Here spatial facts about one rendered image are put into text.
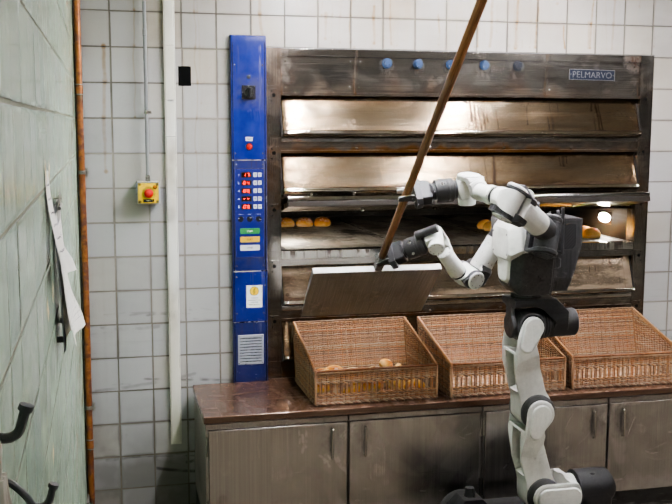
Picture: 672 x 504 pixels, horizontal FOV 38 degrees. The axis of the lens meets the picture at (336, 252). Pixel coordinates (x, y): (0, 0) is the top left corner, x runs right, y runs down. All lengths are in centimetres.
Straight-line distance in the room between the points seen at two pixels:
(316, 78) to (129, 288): 127
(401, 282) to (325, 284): 33
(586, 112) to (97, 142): 234
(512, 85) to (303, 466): 205
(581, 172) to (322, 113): 133
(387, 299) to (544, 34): 153
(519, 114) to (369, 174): 80
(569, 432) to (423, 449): 68
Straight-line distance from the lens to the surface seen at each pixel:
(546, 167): 489
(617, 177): 505
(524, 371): 394
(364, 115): 456
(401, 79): 463
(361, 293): 417
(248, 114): 442
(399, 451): 427
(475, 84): 475
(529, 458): 406
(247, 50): 443
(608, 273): 510
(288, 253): 452
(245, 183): 442
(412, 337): 456
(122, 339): 451
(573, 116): 494
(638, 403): 468
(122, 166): 441
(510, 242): 378
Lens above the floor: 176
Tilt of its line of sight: 7 degrees down
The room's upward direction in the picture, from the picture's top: straight up
